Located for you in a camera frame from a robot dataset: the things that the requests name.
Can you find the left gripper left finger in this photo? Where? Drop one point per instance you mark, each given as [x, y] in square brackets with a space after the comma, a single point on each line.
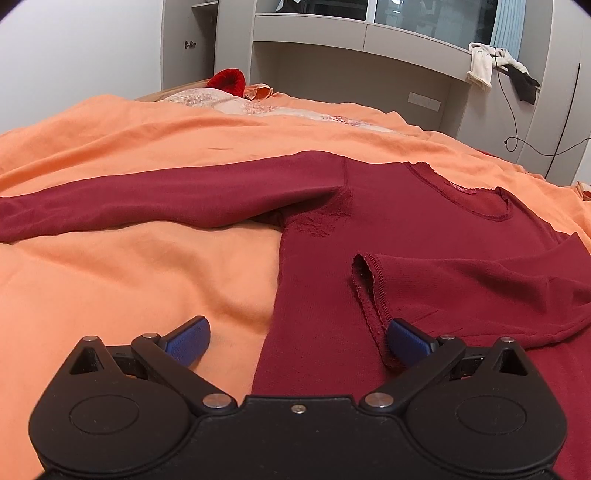
[167, 360]

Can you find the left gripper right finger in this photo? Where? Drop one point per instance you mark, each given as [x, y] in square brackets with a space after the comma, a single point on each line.
[427, 360]

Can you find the dark red long-sleeve shirt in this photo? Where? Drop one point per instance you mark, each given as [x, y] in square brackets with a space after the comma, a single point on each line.
[369, 239]

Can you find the orange bed sheet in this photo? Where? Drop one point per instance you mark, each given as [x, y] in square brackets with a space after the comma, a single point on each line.
[138, 184]

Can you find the grey built-in wardrobe unit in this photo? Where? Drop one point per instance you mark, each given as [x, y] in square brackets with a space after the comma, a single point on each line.
[335, 59]

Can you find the small orange cloth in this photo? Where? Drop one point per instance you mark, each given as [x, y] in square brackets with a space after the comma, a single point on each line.
[257, 92]

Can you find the bright red cloth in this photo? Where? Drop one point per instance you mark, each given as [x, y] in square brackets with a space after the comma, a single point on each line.
[231, 81]

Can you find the black garment on ledge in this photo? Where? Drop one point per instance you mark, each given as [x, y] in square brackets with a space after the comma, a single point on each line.
[525, 86]

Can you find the white garment on ledge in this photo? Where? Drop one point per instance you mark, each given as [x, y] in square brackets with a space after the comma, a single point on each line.
[484, 58]

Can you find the right light blue curtain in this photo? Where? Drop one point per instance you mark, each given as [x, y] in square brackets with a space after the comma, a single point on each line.
[508, 25]

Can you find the window with open sash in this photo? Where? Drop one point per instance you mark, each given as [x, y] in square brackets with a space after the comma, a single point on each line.
[458, 22]

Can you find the white wall socket plate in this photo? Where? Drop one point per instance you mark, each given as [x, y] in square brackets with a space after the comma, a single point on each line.
[424, 101]

